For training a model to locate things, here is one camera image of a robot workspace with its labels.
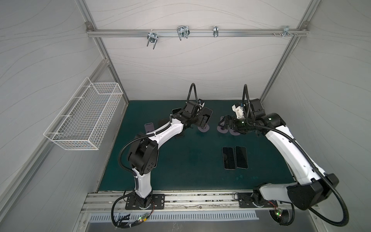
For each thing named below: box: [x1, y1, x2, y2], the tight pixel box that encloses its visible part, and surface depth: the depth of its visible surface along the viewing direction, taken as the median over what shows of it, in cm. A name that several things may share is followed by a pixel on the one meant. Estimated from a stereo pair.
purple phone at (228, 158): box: [222, 146, 236, 171], surface depth 90 cm
